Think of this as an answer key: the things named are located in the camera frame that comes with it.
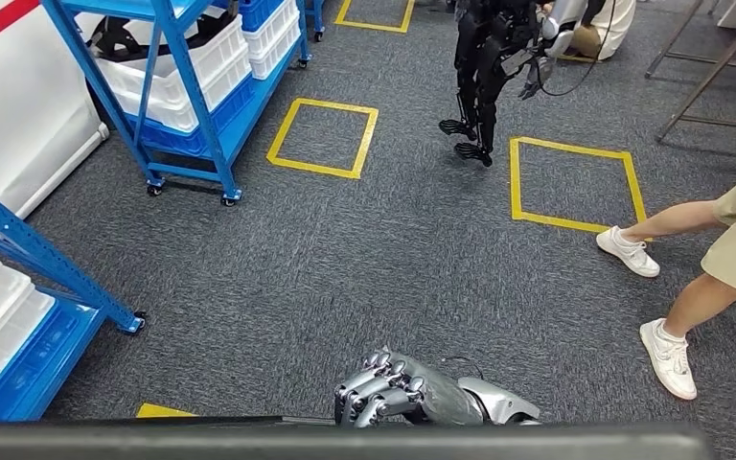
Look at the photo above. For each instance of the blue plastic crate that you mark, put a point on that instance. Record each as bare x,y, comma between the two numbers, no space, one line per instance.
257,13
44,368
171,141

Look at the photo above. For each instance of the black humanoid robot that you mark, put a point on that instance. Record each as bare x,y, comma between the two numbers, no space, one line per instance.
488,57

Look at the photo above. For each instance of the blue wheeled shelf rack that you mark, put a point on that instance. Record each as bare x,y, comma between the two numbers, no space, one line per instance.
187,76

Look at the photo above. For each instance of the white car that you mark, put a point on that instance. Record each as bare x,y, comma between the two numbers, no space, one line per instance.
19,114

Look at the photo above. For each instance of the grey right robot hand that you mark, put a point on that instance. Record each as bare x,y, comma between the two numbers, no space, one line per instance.
419,393

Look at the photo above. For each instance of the grey metal table frame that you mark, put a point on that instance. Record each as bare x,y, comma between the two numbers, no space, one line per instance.
713,75

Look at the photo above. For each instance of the blue metal shelf rack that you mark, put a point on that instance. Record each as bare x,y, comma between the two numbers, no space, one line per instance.
25,244

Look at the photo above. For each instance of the large white plastic crate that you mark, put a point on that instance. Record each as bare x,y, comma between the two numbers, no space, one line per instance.
228,63

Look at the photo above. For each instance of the black plastic plate frame part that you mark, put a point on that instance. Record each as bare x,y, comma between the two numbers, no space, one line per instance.
342,444

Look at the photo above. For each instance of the black parts in crate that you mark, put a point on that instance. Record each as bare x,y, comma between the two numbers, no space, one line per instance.
111,38

